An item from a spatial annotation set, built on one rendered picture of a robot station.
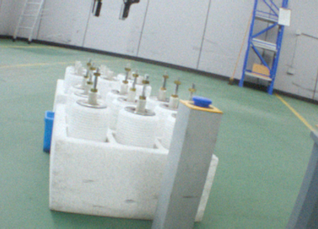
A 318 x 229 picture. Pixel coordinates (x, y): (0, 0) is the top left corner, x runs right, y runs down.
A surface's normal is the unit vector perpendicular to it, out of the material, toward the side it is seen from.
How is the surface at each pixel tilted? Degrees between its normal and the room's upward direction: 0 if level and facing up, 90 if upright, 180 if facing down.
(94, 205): 90
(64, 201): 90
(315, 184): 90
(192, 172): 90
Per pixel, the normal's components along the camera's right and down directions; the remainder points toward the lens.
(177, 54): -0.22, 0.14
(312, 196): -0.83, -0.07
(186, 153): 0.26, 0.23
